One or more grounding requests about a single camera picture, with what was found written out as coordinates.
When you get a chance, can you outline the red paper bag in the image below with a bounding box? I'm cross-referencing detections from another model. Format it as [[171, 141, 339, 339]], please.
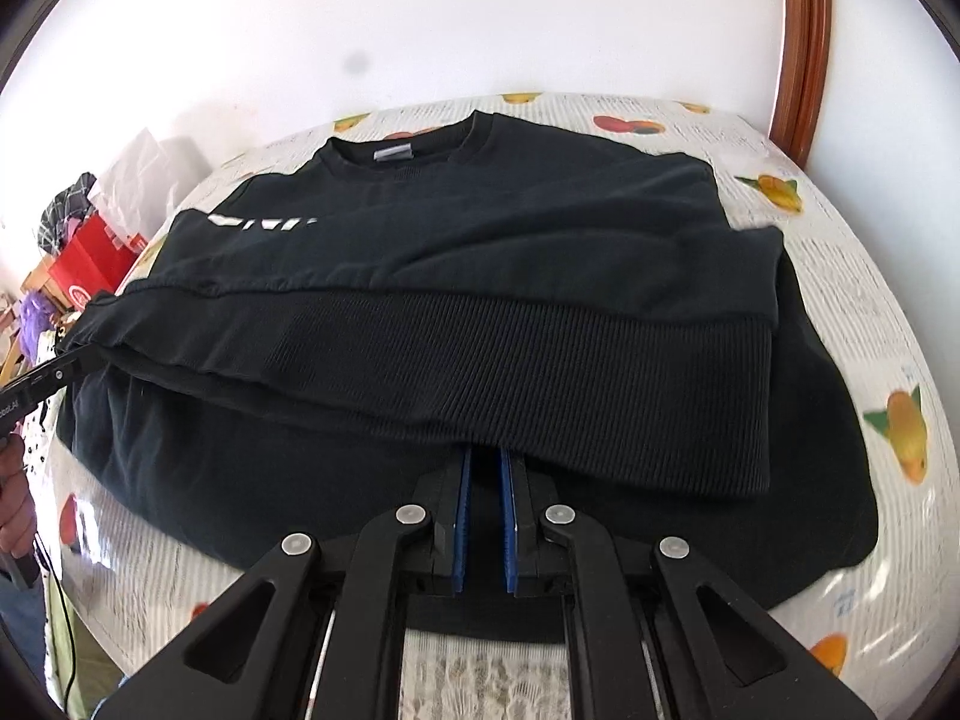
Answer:
[[49, 213, 146, 310]]

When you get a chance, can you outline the person left hand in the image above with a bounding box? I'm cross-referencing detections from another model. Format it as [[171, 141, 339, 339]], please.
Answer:
[[0, 434, 37, 559]]

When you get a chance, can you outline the white Miniso paper bag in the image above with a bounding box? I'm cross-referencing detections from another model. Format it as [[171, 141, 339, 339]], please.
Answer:
[[88, 130, 210, 252]]

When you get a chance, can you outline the black cable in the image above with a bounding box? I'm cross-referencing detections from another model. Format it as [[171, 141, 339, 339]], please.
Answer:
[[29, 530, 80, 714]]

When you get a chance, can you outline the grey plaid cloth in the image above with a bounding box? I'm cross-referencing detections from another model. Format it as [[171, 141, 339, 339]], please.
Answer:
[[37, 172, 96, 257]]

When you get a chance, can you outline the fruit print table cover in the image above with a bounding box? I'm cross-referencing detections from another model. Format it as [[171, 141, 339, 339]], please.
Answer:
[[37, 93, 958, 718]]

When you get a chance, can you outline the black sweatshirt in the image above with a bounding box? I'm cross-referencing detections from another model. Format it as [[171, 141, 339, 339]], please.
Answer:
[[57, 112, 878, 608]]

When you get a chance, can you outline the brown wooden door frame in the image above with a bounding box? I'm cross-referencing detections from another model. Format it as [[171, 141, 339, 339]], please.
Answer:
[[770, 0, 833, 167]]

